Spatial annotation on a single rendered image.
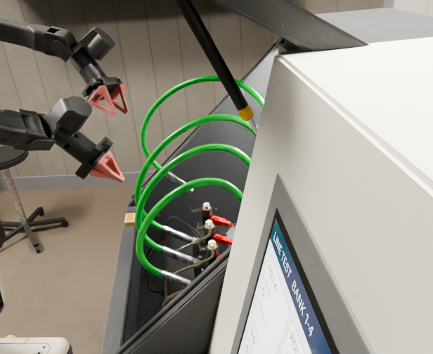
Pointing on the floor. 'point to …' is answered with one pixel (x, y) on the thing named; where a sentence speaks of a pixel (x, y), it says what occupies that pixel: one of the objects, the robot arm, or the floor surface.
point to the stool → (8, 154)
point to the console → (360, 185)
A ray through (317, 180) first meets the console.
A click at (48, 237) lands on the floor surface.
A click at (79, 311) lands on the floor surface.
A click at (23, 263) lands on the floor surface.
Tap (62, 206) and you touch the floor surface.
